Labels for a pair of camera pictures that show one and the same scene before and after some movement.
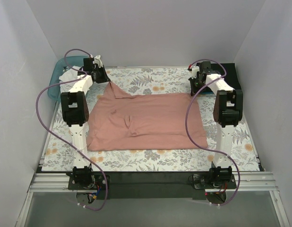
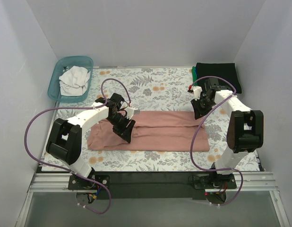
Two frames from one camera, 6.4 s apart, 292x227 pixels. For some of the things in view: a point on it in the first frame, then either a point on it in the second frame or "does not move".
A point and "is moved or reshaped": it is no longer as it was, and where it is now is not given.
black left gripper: x=101 y=75 → x=122 y=123
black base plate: x=151 y=185 does not move
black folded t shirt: x=231 y=77 does not move
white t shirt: x=68 y=75 does not move
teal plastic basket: x=54 y=92 does not move
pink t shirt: x=117 y=121 is moved or reshaped
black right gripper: x=194 y=85 → x=201 y=105
